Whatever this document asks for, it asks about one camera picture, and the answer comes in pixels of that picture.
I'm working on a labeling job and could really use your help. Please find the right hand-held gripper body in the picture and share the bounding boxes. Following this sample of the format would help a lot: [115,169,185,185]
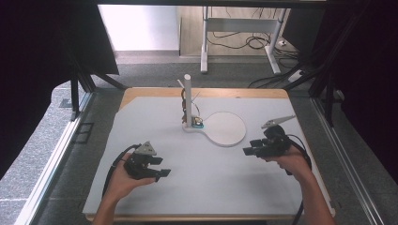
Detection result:
[250,114,294,159]

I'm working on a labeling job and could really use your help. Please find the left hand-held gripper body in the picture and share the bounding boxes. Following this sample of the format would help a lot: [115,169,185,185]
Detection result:
[122,141,164,181]

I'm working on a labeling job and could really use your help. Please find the white key stand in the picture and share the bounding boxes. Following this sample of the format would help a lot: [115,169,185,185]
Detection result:
[176,73,248,148]

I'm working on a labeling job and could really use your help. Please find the key ring with coloured tags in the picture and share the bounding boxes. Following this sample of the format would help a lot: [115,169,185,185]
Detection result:
[191,98,206,130]

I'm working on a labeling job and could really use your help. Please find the person's left hand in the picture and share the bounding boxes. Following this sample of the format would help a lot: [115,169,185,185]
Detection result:
[104,152,158,204]

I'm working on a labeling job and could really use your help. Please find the person's right hand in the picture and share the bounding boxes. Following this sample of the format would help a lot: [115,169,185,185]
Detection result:
[262,144,312,184]

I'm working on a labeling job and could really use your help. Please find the white table mat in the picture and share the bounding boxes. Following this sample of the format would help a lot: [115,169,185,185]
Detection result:
[82,96,333,218]

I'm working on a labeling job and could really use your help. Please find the wooden table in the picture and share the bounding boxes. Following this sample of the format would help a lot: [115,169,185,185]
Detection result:
[84,86,337,223]

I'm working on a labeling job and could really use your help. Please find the white power strip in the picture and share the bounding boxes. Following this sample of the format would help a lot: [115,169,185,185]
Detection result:
[286,69,306,83]

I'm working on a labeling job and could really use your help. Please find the black metal stand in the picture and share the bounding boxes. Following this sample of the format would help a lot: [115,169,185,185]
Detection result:
[283,12,364,128]
[61,37,130,122]

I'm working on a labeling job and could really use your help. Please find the dark curtain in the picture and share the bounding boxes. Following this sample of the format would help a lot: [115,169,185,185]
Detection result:
[313,0,398,186]
[0,0,120,181]

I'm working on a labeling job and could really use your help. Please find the white panel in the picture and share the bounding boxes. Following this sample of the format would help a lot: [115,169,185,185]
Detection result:
[97,4,180,53]

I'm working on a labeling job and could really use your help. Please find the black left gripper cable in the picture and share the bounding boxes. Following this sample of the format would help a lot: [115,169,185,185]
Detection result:
[100,142,143,199]

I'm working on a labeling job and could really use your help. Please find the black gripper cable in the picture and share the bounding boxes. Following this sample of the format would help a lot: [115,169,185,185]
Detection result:
[100,142,143,199]
[284,133,314,225]

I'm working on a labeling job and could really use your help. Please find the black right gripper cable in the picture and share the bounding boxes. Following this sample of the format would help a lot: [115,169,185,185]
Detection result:
[284,133,314,225]

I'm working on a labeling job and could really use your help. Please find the aluminium frame rail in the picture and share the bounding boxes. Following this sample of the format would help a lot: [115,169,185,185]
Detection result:
[311,97,385,225]
[13,90,96,225]

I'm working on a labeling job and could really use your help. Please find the black floor cables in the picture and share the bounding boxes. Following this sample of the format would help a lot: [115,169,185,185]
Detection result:
[206,7,302,61]

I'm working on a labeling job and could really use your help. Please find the white desk frame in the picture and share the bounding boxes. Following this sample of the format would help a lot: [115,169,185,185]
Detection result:
[200,6,287,75]

